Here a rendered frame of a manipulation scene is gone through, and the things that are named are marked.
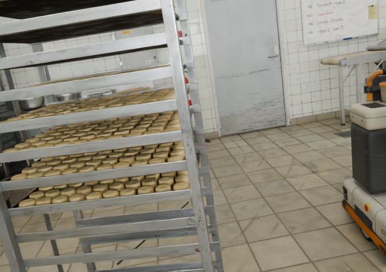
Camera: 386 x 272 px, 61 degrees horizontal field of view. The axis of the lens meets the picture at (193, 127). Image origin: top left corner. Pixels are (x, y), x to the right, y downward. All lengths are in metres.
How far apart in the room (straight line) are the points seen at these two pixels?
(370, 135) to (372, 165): 0.19
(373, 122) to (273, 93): 2.98
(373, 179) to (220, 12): 3.23
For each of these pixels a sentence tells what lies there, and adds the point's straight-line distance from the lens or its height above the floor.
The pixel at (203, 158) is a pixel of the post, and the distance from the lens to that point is 1.39.
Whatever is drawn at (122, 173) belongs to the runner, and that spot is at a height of 0.96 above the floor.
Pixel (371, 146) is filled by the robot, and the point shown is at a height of 0.59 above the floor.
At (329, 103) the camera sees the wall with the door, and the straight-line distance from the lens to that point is 5.31.
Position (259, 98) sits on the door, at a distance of 4.91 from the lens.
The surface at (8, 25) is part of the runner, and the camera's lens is 1.06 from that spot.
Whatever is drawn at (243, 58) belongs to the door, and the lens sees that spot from 4.80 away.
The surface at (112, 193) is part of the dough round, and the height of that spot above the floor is 0.88.
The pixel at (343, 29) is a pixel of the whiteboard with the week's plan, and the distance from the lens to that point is 5.32.
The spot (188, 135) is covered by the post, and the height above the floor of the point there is 1.06.
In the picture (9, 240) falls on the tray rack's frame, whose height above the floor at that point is 0.79.
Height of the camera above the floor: 1.28
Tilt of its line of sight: 13 degrees down
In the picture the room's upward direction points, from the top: 9 degrees counter-clockwise
